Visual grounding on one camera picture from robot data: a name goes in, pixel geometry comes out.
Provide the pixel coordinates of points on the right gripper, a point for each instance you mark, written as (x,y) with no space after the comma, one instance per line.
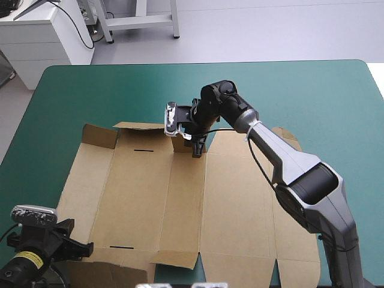
(201,117)

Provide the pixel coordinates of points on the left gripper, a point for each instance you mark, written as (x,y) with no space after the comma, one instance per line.
(37,238)

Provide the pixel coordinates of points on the white table frame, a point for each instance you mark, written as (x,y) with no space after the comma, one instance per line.
(141,21)

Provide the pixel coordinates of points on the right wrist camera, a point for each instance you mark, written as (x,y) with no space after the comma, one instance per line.
(171,120)

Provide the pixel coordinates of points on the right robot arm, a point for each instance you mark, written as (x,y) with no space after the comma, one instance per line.
(303,168)

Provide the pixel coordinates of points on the brown cardboard box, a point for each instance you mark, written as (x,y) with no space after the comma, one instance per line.
(144,192)

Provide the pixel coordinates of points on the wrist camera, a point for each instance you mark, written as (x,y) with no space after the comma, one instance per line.
(34,214)
(171,120)

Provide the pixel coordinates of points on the white cabinet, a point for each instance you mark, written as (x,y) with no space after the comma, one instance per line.
(39,42)

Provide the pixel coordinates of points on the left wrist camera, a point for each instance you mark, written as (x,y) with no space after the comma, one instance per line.
(34,214)

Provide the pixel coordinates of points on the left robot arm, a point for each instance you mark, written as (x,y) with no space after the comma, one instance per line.
(18,267)

